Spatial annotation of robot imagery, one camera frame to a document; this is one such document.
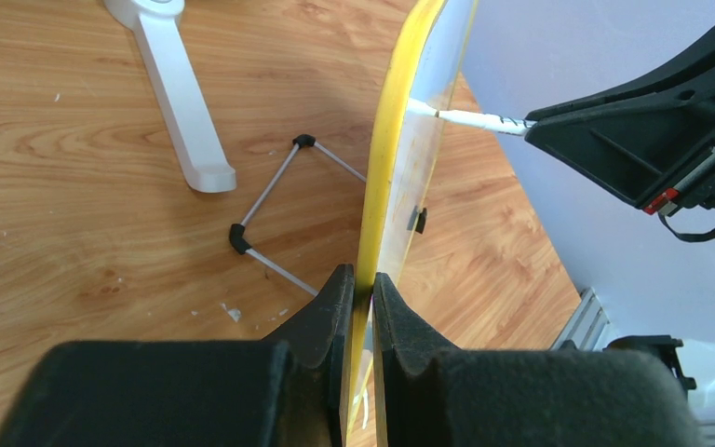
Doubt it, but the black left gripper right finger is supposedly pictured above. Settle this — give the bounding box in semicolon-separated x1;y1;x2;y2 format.
372;273;703;446

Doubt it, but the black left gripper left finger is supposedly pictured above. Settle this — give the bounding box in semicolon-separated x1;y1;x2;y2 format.
0;264;355;446

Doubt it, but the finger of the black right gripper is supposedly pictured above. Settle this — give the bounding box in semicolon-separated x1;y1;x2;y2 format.
526;25;715;121
525;68;715;210

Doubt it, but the white whiteboard marker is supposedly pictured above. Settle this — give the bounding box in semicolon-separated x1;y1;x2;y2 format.
407;99;537;137

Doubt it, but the yellow framed whiteboard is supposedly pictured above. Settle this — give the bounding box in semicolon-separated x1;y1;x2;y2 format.
344;1;478;432

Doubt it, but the metal whiteboard stand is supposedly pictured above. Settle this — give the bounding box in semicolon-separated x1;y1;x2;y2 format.
226;133;367;296

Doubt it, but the white clothes rack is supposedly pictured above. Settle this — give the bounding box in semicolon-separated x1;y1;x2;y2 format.
104;0;236;194

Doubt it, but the aluminium cage frame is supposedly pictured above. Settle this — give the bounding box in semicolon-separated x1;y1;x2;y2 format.
550;288;617;351

